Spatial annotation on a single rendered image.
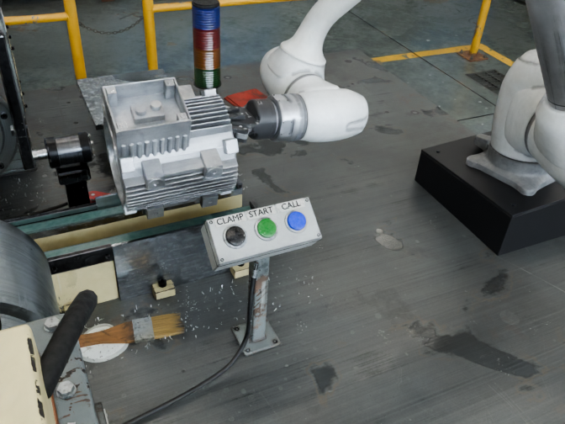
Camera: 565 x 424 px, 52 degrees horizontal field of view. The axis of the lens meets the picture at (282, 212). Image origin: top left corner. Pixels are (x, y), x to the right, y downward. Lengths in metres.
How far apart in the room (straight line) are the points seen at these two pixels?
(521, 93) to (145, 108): 0.76
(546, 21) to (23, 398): 0.90
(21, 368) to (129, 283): 0.74
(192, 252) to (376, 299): 0.37
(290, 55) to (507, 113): 0.48
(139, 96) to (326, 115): 0.35
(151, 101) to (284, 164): 0.61
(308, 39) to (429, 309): 0.59
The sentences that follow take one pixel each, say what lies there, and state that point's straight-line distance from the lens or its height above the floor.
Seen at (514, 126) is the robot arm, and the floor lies 1.05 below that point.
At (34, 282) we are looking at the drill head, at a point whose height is 1.11.
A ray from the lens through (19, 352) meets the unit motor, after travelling 0.41.
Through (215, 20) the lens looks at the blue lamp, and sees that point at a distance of 1.31.
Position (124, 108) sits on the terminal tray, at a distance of 1.01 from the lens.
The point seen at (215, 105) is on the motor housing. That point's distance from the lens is 1.04.
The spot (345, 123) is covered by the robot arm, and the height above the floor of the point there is 1.08.
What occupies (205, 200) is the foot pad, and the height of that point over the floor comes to 0.99.
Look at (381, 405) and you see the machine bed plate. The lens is 1.02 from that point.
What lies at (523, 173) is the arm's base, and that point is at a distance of 1.39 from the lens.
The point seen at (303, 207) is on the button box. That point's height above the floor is 1.08.
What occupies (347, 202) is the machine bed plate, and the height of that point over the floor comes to 0.80.
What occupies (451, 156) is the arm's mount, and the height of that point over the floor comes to 0.90.
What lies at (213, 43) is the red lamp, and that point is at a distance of 1.33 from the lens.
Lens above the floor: 1.61
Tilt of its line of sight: 37 degrees down
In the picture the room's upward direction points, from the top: 4 degrees clockwise
